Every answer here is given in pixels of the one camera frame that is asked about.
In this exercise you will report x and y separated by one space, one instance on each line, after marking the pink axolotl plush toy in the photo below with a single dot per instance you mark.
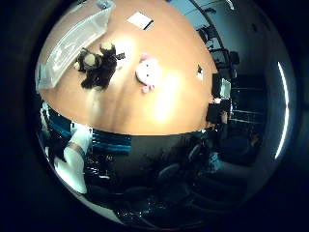
147 71

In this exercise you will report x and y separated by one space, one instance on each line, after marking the small black white table object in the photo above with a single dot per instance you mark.
199 72

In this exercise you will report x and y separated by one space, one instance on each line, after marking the black office chair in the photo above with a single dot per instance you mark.
195 151
168 173

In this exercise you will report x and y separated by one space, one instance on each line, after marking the clear plastic container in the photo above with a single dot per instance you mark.
69 42

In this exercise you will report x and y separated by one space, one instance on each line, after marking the ceiling light strip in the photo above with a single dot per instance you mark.
284 109

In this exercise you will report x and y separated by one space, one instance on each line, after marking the seated person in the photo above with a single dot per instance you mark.
217 112

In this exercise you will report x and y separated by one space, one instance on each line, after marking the computer monitor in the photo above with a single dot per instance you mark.
225 88

